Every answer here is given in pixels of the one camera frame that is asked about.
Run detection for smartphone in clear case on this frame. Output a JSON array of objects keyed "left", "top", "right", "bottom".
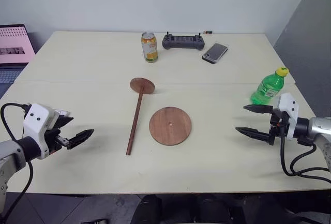
[{"left": 202, "top": 42, "right": 229, "bottom": 65}]

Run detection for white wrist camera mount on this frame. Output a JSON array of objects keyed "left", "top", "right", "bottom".
[
  {"left": 274, "top": 92, "right": 299, "bottom": 141},
  {"left": 22, "top": 103, "right": 59, "bottom": 160}
]

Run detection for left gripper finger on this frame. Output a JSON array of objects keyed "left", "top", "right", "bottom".
[
  {"left": 52, "top": 114, "right": 74, "bottom": 130},
  {"left": 66, "top": 128, "right": 95, "bottom": 151}
]

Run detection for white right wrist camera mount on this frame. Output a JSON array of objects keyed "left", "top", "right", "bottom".
[{"left": 274, "top": 92, "right": 299, "bottom": 141}]

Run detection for open laptop pink screen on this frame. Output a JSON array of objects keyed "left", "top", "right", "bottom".
[{"left": 0, "top": 24, "right": 37, "bottom": 93}]

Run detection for grey handheld remote controller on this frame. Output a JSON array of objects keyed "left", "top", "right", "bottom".
[{"left": 162, "top": 31, "right": 206, "bottom": 51}]

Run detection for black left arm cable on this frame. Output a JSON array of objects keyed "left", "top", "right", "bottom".
[{"left": 0, "top": 102, "right": 35, "bottom": 224}]

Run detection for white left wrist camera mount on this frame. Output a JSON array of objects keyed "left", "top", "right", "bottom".
[{"left": 22, "top": 103, "right": 59, "bottom": 160}]

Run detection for round wooden base disc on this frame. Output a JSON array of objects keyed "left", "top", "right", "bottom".
[{"left": 149, "top": 107, "right": 192, "bottom": 147}]

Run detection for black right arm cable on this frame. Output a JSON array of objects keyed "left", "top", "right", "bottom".
[{"left": 279, "top": 128, "right": 331, "bottom": 185}]

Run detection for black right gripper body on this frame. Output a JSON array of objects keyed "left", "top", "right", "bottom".
[{"left": 268, "top": 109, "right": 292, "bottom": 141}]

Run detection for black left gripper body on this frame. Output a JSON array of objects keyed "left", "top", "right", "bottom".
[{"left": 45, "top": 127, "right": 70, "bottom": 156}]

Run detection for orange yellow drink can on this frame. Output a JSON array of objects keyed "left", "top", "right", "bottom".
[{"left": 140, "top": 32, "right": 159, "bottom": 63}]

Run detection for wooden rod with small disc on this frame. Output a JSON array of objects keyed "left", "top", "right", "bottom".
[{"left": 125, "top": 77, "right": 156, "bottom": 156}]

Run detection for green plastic bottle yellow cap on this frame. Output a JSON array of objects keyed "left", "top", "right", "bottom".
[{"left": 250, "top": 66, "right": 289, "bottom": 105}]

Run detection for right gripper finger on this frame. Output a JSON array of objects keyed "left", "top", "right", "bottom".
[
  {"left": 243, "top": 104, "right": 274, "bottom": 115},
  {"left": 235, "top": 127, "right": 276, "bottom": 146}
]

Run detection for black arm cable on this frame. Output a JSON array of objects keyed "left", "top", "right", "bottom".
[
  {"left": 0, "top": 102, "right": 35, "bottom": 224},
  {"left": 279, "top": 128, "right": 331, "bottom": 185}
]

